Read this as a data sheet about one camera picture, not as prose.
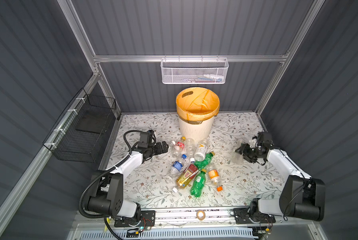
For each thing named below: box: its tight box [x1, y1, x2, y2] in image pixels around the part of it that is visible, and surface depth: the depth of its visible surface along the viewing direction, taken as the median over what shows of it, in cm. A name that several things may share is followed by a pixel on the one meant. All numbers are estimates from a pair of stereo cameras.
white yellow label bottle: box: [194, 140, 209, 162], surface depth 90 cm
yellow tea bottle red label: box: [176, 164, 199, 189], surface depth 84 cm
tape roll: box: [196, 209, 206, 221], surface depth 77 cm
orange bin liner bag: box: [176, 87, 221, 125], surface depth 97 cm
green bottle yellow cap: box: [190, 169, 207, 198], surface depth 82 cm
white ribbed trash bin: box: [178, 116, 215, 141], surface depth 93 cm
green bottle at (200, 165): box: [194, 151, 216, 170], surface depth 91 cm
